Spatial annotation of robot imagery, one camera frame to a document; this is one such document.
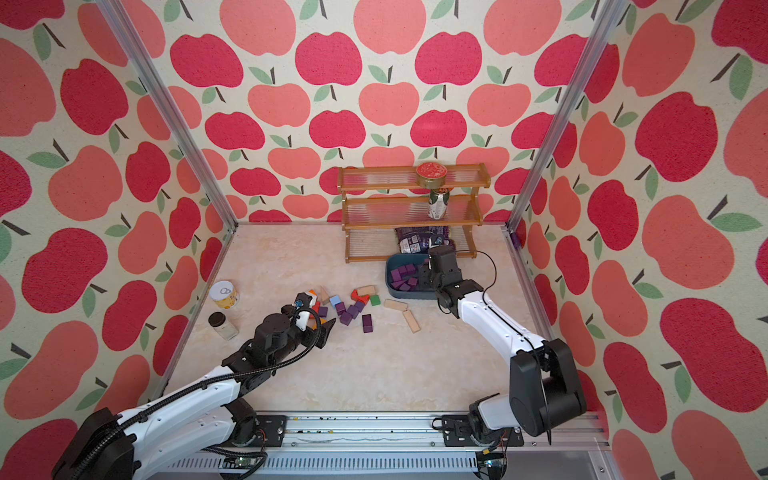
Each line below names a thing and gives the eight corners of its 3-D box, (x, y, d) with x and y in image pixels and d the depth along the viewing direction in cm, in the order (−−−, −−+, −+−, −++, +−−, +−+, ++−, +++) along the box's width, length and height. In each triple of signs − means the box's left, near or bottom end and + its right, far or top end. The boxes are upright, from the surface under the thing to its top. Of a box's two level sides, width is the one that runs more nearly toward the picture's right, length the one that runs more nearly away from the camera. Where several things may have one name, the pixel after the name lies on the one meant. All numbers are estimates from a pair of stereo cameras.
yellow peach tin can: (212, 309, 99) (204, 300, 95) (220, 289, 104) (213, 280, 100) (235, 309, 99) (228, 300, 95) (242, 289, 104) (236, 280, 100)
